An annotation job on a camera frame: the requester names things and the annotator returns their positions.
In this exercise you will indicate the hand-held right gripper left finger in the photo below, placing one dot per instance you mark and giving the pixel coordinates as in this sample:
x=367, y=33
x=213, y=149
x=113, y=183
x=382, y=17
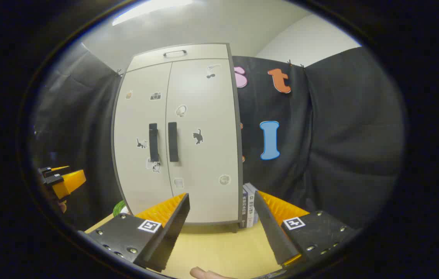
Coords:
x=173, y=228

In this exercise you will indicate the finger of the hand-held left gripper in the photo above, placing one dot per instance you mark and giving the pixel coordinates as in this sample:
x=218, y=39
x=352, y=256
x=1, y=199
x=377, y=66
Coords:
x=59, y=168
x=68, y=183

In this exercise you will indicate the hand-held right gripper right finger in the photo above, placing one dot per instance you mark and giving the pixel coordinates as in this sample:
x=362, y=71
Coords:
x=275, y=232

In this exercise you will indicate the white door with round stickers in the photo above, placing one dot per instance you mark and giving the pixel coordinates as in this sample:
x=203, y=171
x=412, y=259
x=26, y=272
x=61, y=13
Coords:
x=208, y=162

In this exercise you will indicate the white double-door shoe cabinet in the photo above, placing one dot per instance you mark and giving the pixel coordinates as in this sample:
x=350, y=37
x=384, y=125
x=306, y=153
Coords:
x=238, y=155

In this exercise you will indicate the white door with camera sticker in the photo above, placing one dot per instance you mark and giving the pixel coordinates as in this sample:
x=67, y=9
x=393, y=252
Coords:
x=138, y=124

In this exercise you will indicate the white cabinet drawer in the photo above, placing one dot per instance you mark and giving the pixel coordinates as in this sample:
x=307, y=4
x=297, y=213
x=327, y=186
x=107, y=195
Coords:
x=204, y=52

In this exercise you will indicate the blue and white book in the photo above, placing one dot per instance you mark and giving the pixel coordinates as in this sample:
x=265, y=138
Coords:
x=244, y=209

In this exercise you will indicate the green striped watermelon toy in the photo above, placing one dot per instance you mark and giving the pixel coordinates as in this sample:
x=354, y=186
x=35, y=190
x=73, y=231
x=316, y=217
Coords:
x=119, y=208

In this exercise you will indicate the black backdrop cloth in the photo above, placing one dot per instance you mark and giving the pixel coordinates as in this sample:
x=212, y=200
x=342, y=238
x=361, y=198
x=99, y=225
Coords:
x=339, y=135

